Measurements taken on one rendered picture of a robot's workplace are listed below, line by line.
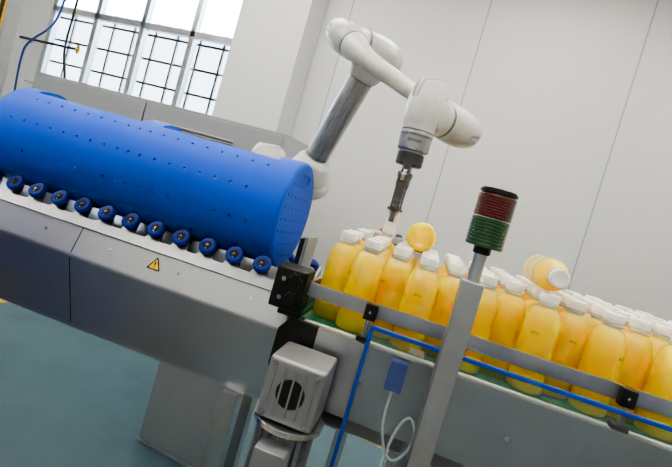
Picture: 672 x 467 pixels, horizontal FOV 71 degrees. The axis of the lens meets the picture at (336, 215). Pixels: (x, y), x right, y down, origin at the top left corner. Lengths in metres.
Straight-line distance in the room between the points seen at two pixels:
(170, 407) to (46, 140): 1.14
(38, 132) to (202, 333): 0.69
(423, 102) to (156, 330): 0.92
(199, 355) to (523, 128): 3.22
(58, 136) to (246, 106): 2.94
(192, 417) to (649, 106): 3.60
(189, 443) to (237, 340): 0.95
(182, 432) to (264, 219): 1.19
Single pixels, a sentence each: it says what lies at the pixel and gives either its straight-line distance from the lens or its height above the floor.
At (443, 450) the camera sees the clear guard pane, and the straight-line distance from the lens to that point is 1.01.
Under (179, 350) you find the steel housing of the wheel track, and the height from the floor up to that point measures 0.68.
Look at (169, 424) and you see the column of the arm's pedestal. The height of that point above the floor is 0.12.
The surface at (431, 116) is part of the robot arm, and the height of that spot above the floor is 1.45.
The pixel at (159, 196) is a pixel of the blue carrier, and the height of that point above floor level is 1.05.
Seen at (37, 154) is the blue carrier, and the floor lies 1.06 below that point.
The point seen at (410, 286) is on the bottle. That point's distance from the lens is 1.01.
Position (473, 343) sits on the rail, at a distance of 1.01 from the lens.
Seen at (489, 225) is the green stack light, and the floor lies 1.20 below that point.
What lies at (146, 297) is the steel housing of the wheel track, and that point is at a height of 0.80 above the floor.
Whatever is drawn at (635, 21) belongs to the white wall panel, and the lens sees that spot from 4.33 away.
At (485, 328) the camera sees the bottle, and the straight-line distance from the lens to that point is 1.02.
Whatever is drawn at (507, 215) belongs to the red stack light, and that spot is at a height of 1.22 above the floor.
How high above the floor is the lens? 1.18
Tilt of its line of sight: 3 degrees down
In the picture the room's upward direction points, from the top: 16 degrees clockwise
